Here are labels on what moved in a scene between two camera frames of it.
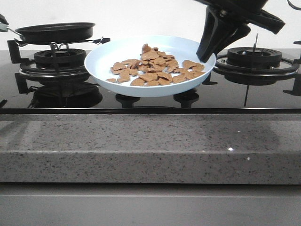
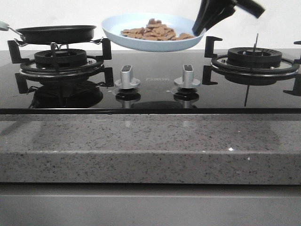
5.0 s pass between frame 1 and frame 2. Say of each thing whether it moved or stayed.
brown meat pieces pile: moved
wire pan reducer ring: stayed
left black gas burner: stayed
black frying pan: stayed
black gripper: moved
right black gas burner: stayed
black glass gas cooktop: stayed
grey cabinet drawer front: stayed
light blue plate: moved
